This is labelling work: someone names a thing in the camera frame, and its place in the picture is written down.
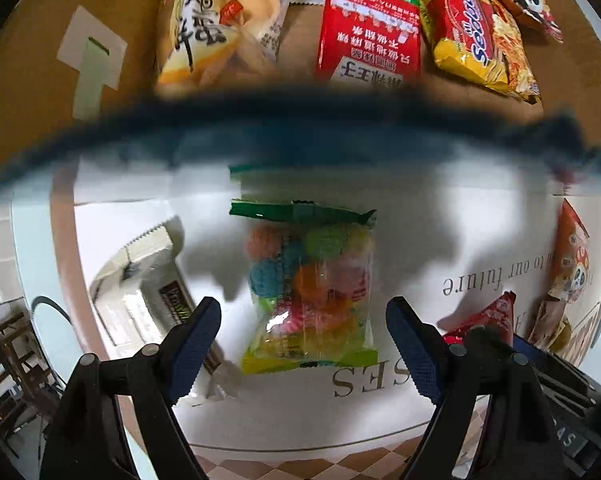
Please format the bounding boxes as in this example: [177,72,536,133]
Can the red rectangular snack packet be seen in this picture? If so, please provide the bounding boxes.
[314,0,422,87]

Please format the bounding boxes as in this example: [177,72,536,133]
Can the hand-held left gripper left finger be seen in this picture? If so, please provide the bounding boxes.
[39,296,222,480]

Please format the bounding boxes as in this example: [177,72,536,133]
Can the yellow instant noodle packet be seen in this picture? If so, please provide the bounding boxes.
[387,0,542,105]

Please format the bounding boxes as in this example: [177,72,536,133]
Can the colourful candy bag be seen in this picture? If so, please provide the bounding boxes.
[229,199,378,375]

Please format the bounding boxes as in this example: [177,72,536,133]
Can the dark wooden chair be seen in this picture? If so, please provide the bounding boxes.
[0,311,67,458]

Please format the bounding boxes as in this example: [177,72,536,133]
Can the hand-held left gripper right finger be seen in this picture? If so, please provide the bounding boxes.
[385,296,566,480]

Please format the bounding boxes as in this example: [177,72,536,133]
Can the yellow biscuit bag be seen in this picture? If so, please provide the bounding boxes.
[154,0,307,97]

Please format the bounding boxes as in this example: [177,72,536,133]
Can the small red triangular packet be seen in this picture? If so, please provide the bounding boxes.
[439,291,517,347]

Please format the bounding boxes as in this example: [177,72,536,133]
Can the black cable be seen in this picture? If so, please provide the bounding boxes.
[29,295,77,333]

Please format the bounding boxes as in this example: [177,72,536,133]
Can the red panda snack packet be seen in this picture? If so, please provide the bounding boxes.
[529,198,595,352]

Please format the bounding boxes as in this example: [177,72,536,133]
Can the white wrapped cake packet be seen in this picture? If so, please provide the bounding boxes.
[89,216,242,407]

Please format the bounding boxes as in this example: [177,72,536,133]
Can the cardboard box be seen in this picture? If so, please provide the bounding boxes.
[0,0,601,201]

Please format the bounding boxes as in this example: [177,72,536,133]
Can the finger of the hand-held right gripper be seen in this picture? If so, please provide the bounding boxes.
[511,336,600,410]

